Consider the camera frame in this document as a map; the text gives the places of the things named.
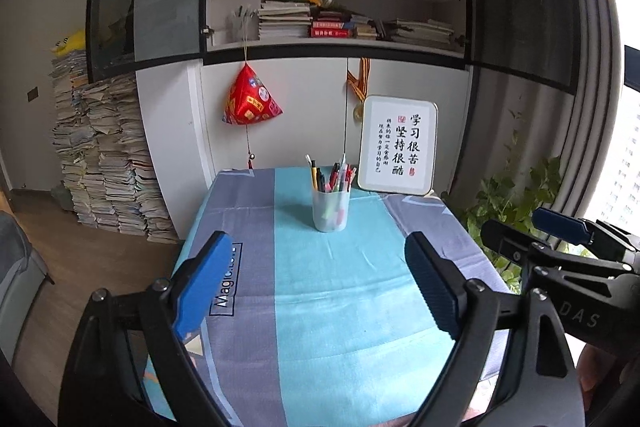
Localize red clicker pen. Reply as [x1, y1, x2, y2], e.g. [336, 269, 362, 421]
[345, 165, 357, 192]

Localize orange black pen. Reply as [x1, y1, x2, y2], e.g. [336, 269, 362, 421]
[310, 159, 319, 191]

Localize white slim pen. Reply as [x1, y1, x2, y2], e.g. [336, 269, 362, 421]
[305, 154, 316, 184]

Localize green whale shaped highlighter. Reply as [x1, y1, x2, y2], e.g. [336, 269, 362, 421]
[323, 207, 336, 220]

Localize clear gel pen white grip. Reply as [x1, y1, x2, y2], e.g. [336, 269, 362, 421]
[334, 152, 347, 192]

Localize person's right hand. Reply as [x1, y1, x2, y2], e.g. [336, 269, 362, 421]
[577, 345, 616, 411]

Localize green potted plant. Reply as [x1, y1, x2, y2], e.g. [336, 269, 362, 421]
[444, 109, 566, 293]

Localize blue grey patterned tablecloth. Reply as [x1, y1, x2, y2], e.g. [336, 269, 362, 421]
[181, 168, 506, 426]

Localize tall stack of books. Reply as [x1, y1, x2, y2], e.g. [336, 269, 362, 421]
[50, 50, 178, 244]

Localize translucent white pen cup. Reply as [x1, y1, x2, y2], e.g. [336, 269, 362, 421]
[311, 190, 350, 233]

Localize framed calligraphy sign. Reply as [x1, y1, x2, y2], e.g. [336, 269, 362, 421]
[357, 95, 438, 196]

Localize red hanging fabric ornament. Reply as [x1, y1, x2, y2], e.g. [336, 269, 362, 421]
[222, 63, 282, 126]

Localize grey sofa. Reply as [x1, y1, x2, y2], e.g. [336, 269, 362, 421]
[0, 211, 53, 363]

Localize gold medal with striped ribbon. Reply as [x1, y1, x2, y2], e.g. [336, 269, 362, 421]
[346, 57, 371, 122]

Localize yellow plush toy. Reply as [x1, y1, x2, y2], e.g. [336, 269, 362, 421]
[50, 29, 86, 57]

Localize red books on shelf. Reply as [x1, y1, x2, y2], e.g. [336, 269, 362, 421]
[309, 20, 352, 38]

